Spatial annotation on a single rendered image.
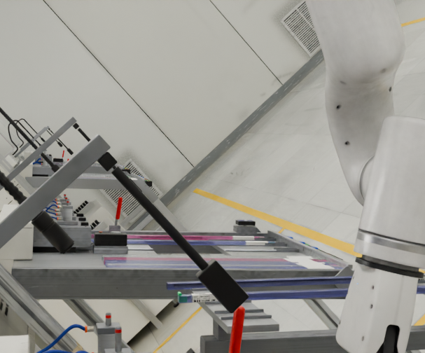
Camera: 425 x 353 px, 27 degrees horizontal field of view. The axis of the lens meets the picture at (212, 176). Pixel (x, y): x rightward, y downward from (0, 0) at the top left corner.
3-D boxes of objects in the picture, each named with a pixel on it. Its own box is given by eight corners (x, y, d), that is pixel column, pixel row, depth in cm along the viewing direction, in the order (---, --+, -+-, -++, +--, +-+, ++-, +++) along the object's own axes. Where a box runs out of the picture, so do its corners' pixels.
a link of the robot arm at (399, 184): (346, 225, 101) (372, 234, 92) (371, 113, 101) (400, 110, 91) (414, 240, 102) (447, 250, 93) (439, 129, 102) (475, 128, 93)
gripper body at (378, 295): (345, 244, 101) (323, 340, 101) (374, 255, 91) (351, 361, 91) (406, 258, 102) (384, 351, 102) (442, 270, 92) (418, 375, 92)
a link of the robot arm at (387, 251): (346, 226, 100) (341, 251, 100) (372, 234, 92) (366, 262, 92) (415, 241, 102) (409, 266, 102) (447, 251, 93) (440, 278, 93)
